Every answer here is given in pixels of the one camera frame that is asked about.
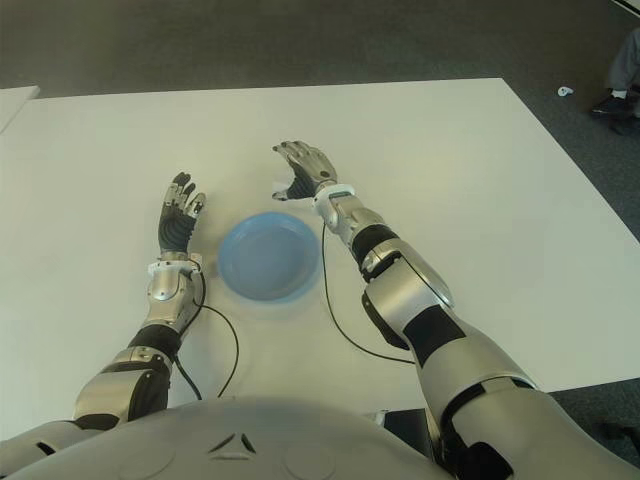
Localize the right robot hand black silver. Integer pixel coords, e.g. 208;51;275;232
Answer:
270;139;339;202

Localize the left robot hand black silver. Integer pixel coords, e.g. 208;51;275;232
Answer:
157;171;208;253

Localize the blue round plate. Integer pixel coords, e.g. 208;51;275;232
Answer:
216;210;321;303

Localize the white side table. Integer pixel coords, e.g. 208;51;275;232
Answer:
0;84;41;134

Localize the grey robot torso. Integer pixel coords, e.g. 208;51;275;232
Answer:
4;394;451;480

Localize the black shoe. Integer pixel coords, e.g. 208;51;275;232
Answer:
592;94;632;119

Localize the grey trouser leg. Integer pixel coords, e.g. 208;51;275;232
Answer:
607;27;640;94

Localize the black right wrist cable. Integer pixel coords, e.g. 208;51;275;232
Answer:
321;222;417;365

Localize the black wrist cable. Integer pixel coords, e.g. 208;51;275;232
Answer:
321;222;417;365
172;259;241;401

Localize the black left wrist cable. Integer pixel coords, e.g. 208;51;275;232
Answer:
172;259;241;401

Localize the black table frame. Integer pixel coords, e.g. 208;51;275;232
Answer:
382;407;441;456

